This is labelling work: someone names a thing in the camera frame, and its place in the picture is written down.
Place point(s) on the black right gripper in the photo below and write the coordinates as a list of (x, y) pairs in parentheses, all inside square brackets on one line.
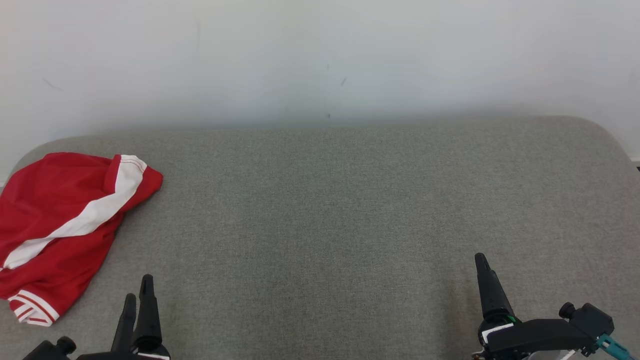
[(540, 337)]

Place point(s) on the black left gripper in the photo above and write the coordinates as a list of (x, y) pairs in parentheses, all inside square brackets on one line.
[(110, 356)]

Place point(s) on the red jersey shirt white sleeves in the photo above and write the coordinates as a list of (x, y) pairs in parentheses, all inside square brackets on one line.
[(55, 210)]

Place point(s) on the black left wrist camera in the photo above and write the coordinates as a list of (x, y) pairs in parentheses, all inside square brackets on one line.
[(47, 351)]

